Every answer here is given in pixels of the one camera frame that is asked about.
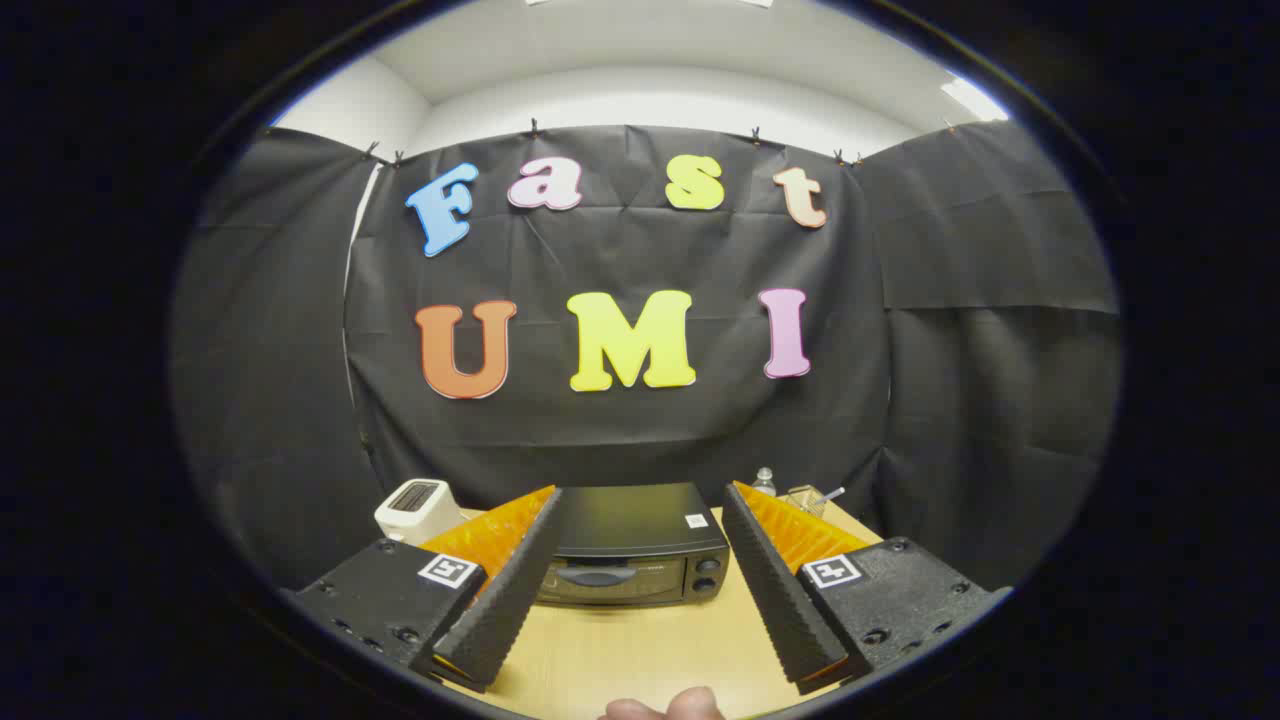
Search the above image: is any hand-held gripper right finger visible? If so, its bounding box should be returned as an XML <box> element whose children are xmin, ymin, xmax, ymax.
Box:
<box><xmin>722</xmin><ymin>481</ymin><xmax>1013</xmax><ymax>696</ymax></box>

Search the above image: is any white pop-up toaster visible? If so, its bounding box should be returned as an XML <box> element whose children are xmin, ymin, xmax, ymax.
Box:
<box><xmin>374</xmin><ymin>478</ymin><xmax>466</xmax><ymax>546</ymax></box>

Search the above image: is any black toaster oven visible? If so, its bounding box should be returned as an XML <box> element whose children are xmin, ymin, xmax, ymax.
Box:
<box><xmin>535</xmin><ymin>483</ymin><xmax>731</xmax><ymax>608</ymax></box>

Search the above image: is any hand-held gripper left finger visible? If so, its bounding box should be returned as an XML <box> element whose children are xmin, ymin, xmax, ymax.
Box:
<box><xmin>283</xmin><ymin>485</ymin><xmax>564</xmax><ymax>693</ymax></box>

